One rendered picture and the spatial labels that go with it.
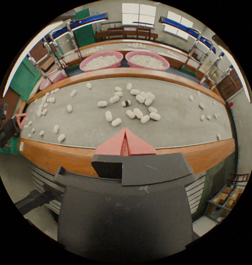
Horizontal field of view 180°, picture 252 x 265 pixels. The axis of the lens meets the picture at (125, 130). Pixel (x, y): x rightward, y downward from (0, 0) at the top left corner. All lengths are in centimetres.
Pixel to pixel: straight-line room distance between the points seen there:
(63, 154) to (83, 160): 8
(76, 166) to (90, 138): 10
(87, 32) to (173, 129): 304
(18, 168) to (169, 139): 185
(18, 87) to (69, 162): 86
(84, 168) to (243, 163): 476
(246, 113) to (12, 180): 623
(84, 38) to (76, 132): 296
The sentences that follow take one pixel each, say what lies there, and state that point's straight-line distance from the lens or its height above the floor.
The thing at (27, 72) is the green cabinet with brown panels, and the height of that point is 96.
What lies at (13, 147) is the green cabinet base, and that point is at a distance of 91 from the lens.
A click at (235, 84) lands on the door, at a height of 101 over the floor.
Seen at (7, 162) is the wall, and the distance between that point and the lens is 169.
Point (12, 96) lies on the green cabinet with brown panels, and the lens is 95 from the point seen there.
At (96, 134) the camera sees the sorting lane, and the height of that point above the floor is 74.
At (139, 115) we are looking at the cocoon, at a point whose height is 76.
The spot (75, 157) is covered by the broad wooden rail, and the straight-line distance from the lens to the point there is 26.
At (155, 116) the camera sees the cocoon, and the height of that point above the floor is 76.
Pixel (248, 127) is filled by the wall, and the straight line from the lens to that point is 447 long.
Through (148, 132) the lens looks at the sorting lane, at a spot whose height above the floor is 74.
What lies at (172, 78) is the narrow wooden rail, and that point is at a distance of 44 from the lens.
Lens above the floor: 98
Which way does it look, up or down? 76 degrees down
